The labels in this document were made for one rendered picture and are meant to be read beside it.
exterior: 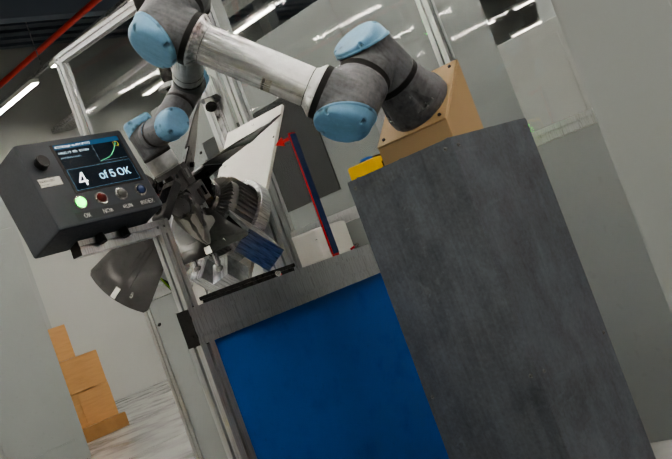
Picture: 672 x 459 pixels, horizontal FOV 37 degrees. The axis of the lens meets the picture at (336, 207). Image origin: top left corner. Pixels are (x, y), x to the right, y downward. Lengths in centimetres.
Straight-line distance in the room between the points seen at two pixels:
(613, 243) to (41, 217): 164
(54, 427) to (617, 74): 817
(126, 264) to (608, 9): 249
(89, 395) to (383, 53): 908
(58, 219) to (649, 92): 157
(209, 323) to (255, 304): 15
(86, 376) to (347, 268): 858
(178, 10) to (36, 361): 659
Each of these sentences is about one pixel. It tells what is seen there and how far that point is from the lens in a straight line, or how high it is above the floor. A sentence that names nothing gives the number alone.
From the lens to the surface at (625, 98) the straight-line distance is 41.
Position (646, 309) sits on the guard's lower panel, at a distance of 293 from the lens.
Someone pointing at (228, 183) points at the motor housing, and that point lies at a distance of 284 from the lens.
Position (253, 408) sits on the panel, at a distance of 218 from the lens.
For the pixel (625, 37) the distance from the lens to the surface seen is 41.
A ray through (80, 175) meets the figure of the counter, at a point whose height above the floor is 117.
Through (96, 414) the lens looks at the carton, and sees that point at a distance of 1093.
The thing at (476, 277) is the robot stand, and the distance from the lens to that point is 204.
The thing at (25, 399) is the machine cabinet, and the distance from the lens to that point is 842.
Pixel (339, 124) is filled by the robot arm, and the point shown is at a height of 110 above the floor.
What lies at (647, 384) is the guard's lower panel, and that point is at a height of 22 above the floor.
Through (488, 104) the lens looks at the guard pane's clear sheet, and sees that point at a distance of 303.
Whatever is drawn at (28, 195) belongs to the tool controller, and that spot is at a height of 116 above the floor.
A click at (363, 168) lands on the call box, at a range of 268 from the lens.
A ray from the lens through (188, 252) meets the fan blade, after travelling 256.
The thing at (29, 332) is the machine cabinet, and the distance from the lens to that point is 852.
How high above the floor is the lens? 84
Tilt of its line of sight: 3 degrees up
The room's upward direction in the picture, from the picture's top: 20 degrees counter-clockwise
